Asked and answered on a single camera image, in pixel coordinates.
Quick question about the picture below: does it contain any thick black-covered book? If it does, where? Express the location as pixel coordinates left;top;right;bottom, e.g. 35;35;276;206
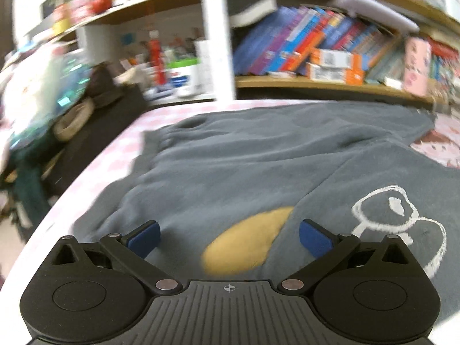
230;0;277;28

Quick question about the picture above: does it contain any pink printed tumbler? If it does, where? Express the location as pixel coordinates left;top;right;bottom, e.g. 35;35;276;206
402;37;432;97

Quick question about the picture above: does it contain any red round doll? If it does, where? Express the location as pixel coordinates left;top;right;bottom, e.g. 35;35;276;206
90;0;112;15

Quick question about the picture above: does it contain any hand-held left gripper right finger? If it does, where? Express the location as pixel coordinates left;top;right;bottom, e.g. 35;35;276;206
276;218;419;296

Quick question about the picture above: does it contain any row of blue purple books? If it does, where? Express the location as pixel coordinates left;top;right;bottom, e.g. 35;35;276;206
232;5;403;80

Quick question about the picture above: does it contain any crumpled beige tissue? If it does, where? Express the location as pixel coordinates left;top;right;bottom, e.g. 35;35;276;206
115;66;148;83

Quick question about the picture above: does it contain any white and wooden bookshelf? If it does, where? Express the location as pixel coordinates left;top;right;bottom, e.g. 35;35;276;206
201;0;460;116

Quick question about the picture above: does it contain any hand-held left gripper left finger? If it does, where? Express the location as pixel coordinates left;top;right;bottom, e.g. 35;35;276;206
49;220;184;296

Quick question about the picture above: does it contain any plush toy in plastic bag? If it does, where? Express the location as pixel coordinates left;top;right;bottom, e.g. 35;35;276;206
0;39;90;152

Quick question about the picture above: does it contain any beige watch strap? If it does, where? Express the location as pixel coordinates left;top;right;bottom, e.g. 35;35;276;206
54;101;96;141

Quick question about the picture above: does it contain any dark brown cloth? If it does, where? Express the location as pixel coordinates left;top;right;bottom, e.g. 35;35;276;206
86;63;123;107

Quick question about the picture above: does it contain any grey sweater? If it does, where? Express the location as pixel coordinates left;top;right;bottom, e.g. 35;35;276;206
72;101;460;345

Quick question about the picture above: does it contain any white can pen holder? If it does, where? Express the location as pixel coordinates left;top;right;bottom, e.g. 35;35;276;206
169;61;202;98

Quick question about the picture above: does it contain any lavender flat case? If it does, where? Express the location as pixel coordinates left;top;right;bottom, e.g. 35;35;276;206
334;0;419;35

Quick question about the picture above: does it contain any row of red books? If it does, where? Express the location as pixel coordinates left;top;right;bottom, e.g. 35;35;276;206
429;39;460;116

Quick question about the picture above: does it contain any white side shelf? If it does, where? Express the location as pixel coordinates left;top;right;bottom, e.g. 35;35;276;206
22;0;216;106

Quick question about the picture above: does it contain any red bottle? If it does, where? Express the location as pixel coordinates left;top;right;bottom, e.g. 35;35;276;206
149;30;168;87

